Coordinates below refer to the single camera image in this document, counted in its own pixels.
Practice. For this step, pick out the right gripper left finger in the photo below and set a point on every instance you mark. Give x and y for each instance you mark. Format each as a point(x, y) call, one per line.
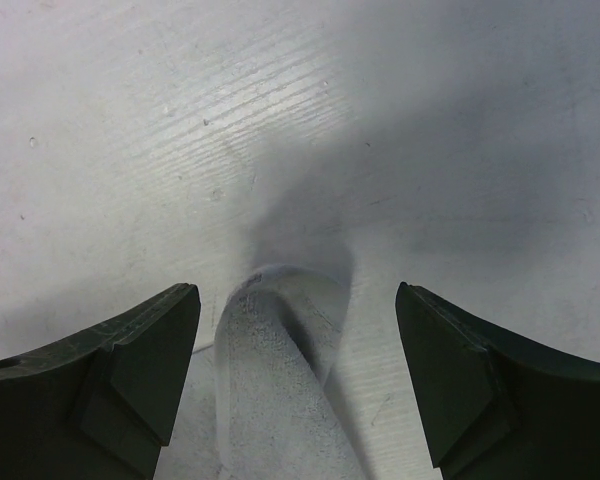
point(100, 403)

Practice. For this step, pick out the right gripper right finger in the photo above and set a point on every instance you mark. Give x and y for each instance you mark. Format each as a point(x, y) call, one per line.
point(495, 404)

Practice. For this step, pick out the grey panda towel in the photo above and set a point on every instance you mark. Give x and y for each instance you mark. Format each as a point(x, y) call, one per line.
point(275, 345)

